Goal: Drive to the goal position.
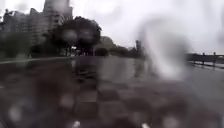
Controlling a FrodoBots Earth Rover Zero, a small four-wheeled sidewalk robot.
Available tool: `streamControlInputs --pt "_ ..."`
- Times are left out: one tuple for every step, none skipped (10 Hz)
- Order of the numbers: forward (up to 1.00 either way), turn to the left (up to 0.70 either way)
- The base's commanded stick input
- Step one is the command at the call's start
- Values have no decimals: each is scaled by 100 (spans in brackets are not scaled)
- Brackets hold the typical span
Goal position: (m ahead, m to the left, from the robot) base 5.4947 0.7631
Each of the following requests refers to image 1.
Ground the wet reddish paved path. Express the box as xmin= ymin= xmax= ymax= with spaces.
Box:
xmin=0 ymin=55 xmax=224 ymax=128

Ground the robot's own part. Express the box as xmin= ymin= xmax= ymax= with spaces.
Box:
xmin=71 ymin=120 xmax=82 ymax=128
xmin=140 ymin=122 xmax=152 ymax=128

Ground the row of distant trees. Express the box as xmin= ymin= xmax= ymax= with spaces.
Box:
xmin=94 ymin=35 xmax=146 ymax=59

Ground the large dark tree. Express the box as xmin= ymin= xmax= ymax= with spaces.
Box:
xmin=49 ymin=15 xmax=103 ymax=57

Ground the tall grey building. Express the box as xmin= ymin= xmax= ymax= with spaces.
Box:
xmin=0 ymin=0 xmax=74 ymax=51

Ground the dark wooden rail fence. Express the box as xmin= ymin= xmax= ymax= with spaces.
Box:
xmin=186 ymin=51 xmax=224 ymax=70

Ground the low dark concrete wall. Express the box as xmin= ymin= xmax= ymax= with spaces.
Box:
xmin=0 ymin=55 xmax=76 ymax=68

